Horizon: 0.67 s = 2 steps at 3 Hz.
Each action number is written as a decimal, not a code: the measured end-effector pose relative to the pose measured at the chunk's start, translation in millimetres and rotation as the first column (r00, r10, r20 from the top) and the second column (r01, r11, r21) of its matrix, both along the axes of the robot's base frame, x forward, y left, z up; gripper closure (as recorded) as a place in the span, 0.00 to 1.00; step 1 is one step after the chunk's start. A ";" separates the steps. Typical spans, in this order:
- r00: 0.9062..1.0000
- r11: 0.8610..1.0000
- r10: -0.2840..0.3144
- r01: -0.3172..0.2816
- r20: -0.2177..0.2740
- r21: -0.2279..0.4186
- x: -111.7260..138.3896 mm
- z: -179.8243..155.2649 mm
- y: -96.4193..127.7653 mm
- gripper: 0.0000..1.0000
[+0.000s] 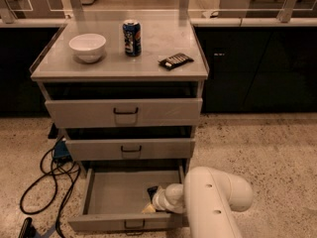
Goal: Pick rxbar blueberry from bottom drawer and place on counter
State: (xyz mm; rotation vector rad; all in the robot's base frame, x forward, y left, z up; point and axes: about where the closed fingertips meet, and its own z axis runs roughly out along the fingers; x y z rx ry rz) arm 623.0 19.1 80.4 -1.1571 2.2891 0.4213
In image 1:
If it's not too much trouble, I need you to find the blue pepsi soda can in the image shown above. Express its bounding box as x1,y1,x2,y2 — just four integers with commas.
123,19,142,57

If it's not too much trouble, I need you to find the bottom grey drawer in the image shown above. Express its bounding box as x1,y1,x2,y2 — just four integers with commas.
68,164,188,232

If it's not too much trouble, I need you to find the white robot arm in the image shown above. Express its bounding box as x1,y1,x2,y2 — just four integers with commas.
143,167,254,238

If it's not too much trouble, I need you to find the white ceramic bowl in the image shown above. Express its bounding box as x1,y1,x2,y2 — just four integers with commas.
68,34,106,63

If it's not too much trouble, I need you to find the grey drawer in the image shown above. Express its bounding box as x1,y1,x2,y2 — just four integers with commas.
44,81,204,129
68,164,188,232
66,126,195,161

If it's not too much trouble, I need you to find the top grey drawer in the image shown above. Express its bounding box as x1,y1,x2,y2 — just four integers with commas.
44,81,204,129

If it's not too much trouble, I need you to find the middle grey drawer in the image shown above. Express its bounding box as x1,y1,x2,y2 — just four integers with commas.
66,126,195,161

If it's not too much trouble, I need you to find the dark snack bar on counter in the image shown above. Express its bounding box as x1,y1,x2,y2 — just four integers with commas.
158,53,193,70

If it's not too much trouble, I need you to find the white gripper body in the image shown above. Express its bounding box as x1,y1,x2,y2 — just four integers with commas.
151,186,167,211

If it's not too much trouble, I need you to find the black floor cable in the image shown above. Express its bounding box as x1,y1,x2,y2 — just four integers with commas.
19,147,82,238

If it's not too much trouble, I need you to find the grey drawer cabinet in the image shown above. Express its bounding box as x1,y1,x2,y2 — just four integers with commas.
32,11,209,172

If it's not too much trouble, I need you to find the blue power box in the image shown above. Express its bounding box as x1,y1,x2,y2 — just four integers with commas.
53,140,70,161

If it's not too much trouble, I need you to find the black object on floor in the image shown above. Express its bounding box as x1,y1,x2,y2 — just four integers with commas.
18,217,37,238

